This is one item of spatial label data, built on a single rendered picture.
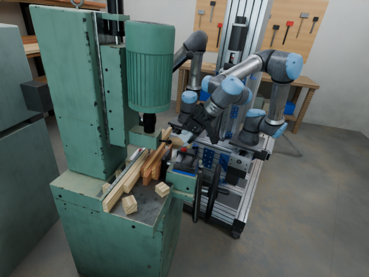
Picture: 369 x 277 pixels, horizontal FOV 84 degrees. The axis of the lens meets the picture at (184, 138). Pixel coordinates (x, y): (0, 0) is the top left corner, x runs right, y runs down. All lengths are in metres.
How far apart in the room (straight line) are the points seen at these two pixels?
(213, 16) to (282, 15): 1.09
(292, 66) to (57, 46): 0.98
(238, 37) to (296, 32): 2.75
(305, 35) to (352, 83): 1.21
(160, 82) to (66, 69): 0.36
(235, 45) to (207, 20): 2.61
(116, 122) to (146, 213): 0.40
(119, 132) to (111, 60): 0.30
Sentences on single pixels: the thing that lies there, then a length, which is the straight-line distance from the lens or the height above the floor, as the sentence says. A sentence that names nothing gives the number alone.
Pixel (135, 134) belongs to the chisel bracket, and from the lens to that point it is 0.95.
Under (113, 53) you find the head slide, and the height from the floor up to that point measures 1.40.
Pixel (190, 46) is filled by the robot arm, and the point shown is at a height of 1.37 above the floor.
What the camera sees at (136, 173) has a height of 0.94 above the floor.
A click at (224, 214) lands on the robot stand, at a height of 0.22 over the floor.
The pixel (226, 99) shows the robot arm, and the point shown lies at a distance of 0.76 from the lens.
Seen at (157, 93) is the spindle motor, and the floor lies 1.28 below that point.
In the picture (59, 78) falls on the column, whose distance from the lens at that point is 0.96.
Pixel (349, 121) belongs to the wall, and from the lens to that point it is 4.94.
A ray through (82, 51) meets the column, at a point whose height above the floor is 1.39.
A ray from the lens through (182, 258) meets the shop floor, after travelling 1.76.
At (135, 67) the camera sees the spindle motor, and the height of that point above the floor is 1.36.
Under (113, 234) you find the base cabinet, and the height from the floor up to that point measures 0.58.
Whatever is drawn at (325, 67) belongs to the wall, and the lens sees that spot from 4.41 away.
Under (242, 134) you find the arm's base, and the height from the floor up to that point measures 0.87.
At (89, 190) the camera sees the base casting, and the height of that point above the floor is 0.80.
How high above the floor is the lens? 1.53
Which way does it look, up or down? 31 degrees down
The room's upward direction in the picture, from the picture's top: 7 degrees clockwise
